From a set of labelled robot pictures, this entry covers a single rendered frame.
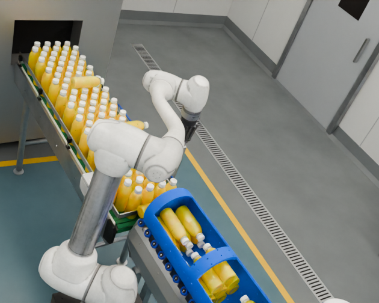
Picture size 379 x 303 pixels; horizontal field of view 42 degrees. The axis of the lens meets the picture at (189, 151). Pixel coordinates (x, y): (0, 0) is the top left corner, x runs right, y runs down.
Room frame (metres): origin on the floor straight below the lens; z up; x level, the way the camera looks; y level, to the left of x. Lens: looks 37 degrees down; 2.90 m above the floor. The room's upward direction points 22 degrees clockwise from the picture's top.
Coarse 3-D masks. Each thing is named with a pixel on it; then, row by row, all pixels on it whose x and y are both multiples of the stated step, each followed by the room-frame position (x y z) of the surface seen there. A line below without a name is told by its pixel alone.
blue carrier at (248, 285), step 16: (176, 192) 1.87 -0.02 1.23; (160, 208) 1.77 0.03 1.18; (176, 208) 1.93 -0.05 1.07; (192, 208) 1.96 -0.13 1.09; (160, 224) 1.71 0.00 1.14; (208, 224) 1.85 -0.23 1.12; (160, 240) 1.67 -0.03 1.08; (208, 240) 1.82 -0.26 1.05; (224, 240) 1.70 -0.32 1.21; (176, 256) 1.58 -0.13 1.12; (208, 256) 1.56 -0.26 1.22; (224, 256) 1.58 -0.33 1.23; (176, 272) 1.57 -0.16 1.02; (192, 272) 1.50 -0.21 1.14; (240, 272) 1.65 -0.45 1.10; (192, 288) 1.46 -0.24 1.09; (240, 288) 1.61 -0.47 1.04; (256, 288) 1.56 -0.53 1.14
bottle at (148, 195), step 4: (144, 188) 1.99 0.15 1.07; (144, 192) 1.96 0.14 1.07; (148, 192) 1.96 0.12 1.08; (152, 192) 1.98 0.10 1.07; (144, 196) 1.95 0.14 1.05; (148, 196) 1.95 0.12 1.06; (152, 196) 1.97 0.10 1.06; (144, 200) 1.95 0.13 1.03; (148, 200) 1.95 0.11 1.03; (140, 204) 1.95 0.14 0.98
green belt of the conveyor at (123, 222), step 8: (24, 64) 2.92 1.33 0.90; (32, 80) 2.78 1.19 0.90; (40, 96) 2.64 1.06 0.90; (56, 120) 2.46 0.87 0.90; (64, 136) 2.35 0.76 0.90; (80, 160) 2.20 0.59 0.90; (112, 216) 1.87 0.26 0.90; (136, 216) 1.93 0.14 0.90; (120, 224) 1.84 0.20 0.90; (128, 224) 1.86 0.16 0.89; (120, 232) 1.82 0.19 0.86
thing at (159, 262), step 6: (138, 228) 1.83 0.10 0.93; (144, 240) 1.77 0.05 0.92; (150, 246) 1.74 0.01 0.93; (150, 252) 1.72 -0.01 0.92; (156, 252) 1.72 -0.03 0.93; (156, 258) 1.69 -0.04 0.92; (162, 264) 1.66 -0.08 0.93; (162, 270) 1.64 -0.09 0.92; (168, 276) 1.61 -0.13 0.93; (168, 282) 1.58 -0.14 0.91; (174, 288) 1.56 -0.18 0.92; (180, 294) 1.53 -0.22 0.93; (180, 300) 1.51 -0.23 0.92
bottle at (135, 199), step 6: (132, 192) 1.92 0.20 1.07; (132, 198) 1.90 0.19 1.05; (138, 198) 1.91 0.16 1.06; (126, 204) 1.92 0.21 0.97; (132, 204) 1.89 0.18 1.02; (138, 204) 1.91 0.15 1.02; (126, 210) 1.90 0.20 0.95; (132, 210) 1.90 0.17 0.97; (126, 216) 1.90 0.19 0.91; (132, 216) 1.90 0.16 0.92
